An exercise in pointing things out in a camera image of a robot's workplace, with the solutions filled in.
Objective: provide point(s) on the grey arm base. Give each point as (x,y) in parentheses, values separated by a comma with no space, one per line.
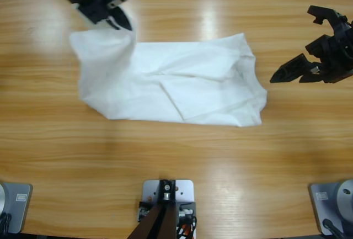
(325,203)
(19,208)

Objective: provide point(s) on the white t-shirt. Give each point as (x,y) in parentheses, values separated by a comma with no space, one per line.
(179,84)

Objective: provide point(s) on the white mounting block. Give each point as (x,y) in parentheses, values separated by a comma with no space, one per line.
(184,190)

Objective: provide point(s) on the dark brown post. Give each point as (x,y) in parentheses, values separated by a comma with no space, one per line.
(165,222)

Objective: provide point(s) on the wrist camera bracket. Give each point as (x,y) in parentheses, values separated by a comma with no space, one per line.
(322,11)

